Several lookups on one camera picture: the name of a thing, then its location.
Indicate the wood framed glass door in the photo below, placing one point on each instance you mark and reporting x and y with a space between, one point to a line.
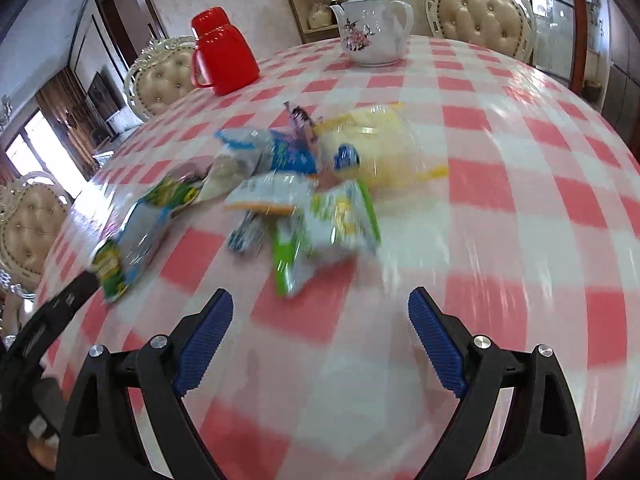
555 15

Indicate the red checked tablecloth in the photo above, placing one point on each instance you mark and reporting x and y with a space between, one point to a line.
500 210

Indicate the bright window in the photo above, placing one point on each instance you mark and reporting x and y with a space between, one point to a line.
30 145

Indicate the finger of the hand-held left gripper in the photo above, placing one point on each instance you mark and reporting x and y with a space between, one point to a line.
72 294

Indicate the orange and white snack packet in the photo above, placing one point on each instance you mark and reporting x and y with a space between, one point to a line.
270 192

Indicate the green and white snack packet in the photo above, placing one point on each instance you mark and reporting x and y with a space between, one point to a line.
330 230

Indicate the black flat television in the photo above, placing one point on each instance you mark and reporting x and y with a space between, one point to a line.
102 94

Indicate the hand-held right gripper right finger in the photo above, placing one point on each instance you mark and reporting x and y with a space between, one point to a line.
435 345

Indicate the red thermos jug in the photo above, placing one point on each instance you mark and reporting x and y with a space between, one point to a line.
225 55

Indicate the clear yellow-edged snack packet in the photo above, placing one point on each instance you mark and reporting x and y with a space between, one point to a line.
385 150

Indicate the green yellow blue snack packet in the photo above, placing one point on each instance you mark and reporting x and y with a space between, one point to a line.
140 232

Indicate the cream tufted dining chair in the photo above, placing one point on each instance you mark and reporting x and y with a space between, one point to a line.
160 80
27 230
480 15

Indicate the small blue stick packet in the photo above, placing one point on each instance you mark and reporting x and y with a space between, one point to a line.
245 235

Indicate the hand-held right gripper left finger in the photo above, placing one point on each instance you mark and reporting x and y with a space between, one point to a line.
207 345

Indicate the brown wooden door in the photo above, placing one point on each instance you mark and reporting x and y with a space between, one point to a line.
132 7

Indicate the clear beige bun packet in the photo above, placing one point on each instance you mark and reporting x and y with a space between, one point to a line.
220 177

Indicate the purple snack packet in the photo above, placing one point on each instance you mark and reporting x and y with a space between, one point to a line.
300 120

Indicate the wooden wall shelf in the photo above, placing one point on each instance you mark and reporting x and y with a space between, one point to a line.
292 0

